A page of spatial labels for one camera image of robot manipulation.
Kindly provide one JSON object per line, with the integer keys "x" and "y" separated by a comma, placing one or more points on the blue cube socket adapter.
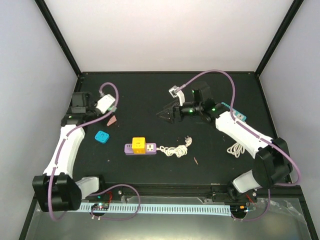
{"x": 102, "y": 137}

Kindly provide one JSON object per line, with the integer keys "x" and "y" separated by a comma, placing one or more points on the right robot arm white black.
{"x": 271, "y": 164}

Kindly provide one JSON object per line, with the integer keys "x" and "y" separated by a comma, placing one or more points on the yellow cube socket adapter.
{"x": 138, "y": 145}

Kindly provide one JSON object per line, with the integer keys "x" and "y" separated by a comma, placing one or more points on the right circuit board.
{"x": 244, "y": 208}

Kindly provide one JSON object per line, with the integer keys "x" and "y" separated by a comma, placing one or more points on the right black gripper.
{"x": 175, "y": 109}

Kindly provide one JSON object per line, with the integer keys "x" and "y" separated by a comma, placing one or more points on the left circuit board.
{"x": 100, "y": 206}

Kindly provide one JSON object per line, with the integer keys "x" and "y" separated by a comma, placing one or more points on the black frame post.
{"x": 283, "y": 27}
{"x": 46, "y": 13}

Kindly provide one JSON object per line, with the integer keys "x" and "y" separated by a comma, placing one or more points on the right black frame post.
{"x": 283, "y": 27}

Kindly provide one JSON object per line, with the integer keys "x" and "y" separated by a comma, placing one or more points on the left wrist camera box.
{"x": 104, "y": 104}

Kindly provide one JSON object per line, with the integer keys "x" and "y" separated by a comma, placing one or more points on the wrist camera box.
{"x": 104, "y": 104}
{"x": 176, "y": 92}

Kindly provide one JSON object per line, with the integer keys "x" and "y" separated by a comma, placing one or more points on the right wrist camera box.
{"x": 176, "y": 92}

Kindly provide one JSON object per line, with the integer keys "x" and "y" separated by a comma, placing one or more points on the black front rail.
{"x": 215, "y": 192}

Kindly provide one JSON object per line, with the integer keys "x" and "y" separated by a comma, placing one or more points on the circuit board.
{"x": 100, "y": 206}
{"x": 244, "y": 208}

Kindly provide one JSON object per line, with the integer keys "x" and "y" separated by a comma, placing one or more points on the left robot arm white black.
{"x": 56, "y": 189}

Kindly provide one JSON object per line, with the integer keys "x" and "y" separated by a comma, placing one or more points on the purple power strip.
{"x": 150, "y": 149}

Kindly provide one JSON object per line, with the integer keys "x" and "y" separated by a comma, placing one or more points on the light blue slotted cable duct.
{"x": 169, "y": 209}

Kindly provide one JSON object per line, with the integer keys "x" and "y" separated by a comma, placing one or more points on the left black frame post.
{"x": 46, "y": 13}

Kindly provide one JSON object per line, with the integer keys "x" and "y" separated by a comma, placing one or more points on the teal power strip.
{"x": 236, "y": 113}

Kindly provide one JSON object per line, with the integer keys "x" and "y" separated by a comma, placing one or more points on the pink cube socket adapter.
{"x": 111, "y": 121}

